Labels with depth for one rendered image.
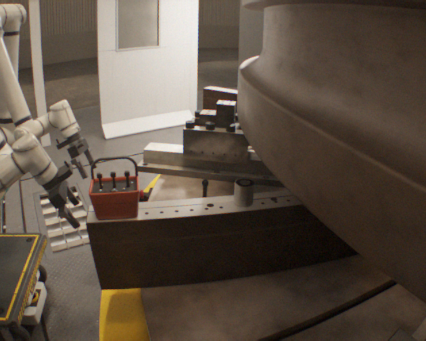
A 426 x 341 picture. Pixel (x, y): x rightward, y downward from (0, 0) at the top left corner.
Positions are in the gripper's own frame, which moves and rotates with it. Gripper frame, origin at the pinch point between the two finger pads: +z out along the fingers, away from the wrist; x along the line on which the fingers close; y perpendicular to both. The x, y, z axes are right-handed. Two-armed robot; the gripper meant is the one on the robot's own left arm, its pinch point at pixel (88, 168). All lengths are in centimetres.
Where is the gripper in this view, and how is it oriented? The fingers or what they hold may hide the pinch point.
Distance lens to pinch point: 156.5
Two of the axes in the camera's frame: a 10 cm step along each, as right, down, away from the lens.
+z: 3.9, 8.7, 3.0
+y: 9.2, -3.6, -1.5
